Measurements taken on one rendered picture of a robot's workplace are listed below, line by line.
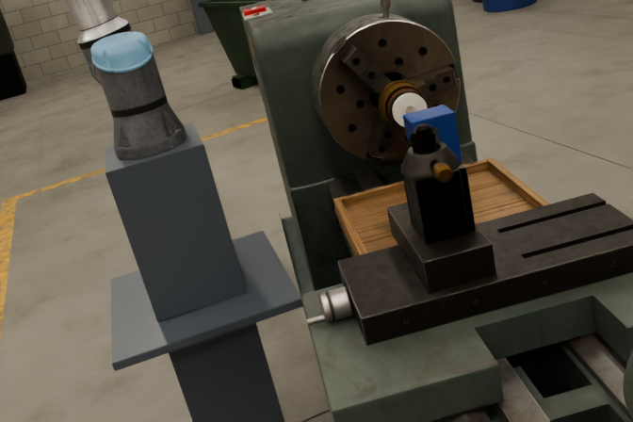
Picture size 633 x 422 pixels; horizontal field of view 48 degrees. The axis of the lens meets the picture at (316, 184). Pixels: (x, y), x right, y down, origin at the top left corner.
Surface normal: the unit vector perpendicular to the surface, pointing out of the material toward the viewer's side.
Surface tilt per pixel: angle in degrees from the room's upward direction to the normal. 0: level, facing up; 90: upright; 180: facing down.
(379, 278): 0
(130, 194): 90
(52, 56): 90
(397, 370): 0
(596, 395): 0
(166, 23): 90
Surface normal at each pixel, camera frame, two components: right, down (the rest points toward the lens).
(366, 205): -0.22, -0.91
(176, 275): 0.27, 0.30
